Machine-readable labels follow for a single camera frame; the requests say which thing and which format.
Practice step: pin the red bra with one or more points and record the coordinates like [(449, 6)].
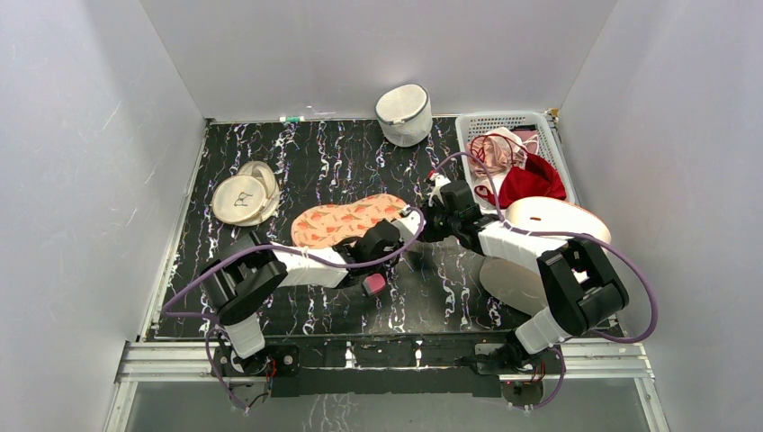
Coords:
[(540, 179)]

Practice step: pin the green white small tube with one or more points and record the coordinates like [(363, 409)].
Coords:
[(292, 119)]

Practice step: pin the floral mesh laundry bag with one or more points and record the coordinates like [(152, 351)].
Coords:
[(325, 225)]

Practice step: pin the aluminium frame rail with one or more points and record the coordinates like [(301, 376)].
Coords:
[(187, 361)]

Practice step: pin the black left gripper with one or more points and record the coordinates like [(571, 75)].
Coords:
[(397, 247)]

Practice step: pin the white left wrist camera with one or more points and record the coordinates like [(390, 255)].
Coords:
[(410, 224)]

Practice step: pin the pink and grey stamp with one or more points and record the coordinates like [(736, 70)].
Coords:
[(374, 284)]

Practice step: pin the white cylindrical mesh laundry bag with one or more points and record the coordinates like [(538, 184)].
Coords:
[(405, 115)]

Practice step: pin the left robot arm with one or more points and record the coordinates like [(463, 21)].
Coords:
[(241, 279)]

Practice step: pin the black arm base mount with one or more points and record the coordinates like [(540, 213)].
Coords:
[(400, 365)]

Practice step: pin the large cream cylindrical bag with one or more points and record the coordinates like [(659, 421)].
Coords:
[(510, 272)]

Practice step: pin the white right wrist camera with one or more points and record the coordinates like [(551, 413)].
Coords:
[(437, 181)]

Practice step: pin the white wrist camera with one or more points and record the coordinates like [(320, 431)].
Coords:
[(410, 224), (437, 181)]

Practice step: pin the pink bra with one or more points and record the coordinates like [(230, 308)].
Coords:
[(500, 151)]

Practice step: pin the white plastic basket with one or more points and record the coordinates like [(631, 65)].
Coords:
[(471, 125)]

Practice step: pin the cream round laundry bag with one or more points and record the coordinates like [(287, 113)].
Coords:
[(248, 198)]

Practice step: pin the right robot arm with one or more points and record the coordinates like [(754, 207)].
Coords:
[(579, 282)]

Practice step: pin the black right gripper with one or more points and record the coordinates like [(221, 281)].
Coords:
[(436, 221)]

